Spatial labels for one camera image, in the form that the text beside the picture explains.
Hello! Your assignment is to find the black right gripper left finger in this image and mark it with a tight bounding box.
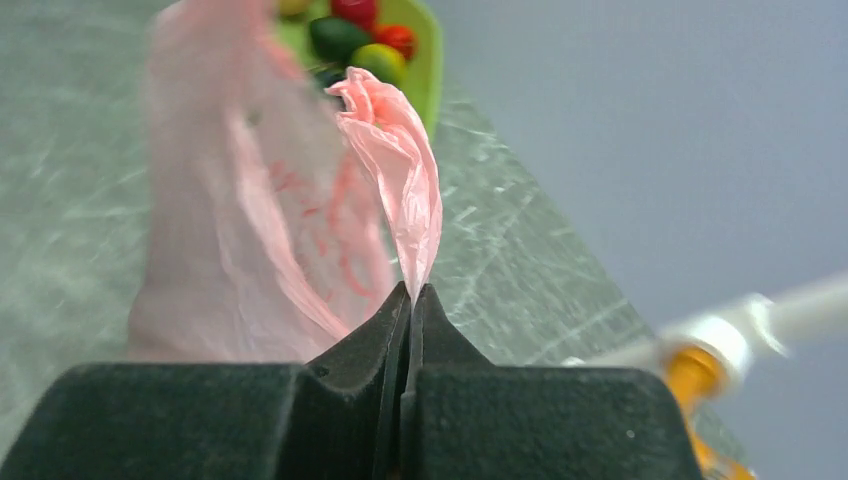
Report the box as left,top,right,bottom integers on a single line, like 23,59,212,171
306,282,411,479

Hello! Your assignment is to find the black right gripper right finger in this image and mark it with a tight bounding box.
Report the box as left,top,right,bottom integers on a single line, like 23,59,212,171
400,284,493,479

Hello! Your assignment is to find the pink plastic bag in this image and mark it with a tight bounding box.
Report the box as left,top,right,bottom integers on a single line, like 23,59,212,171
128,1,442,362

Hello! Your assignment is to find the yellow green fake mango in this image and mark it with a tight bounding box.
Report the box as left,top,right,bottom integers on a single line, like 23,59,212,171
349,43,407,87

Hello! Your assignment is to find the red fake tomato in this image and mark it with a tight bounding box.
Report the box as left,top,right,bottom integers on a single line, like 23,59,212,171
374,24,418,61

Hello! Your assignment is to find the dark green fake avocado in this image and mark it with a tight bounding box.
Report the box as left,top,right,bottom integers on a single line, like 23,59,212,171
308,16,372,64

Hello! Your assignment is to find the red fake apple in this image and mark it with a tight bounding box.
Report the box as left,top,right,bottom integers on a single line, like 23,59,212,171
329,0,378,31

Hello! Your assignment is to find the fake peach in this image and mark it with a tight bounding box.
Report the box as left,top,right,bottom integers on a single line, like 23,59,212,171
276,0,313,18

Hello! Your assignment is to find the green plastic tray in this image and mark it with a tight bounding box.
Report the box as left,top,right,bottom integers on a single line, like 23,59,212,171
275,1,443,135

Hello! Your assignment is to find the white PVC pipe frame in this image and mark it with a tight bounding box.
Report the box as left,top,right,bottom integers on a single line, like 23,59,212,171
563,273,847,388

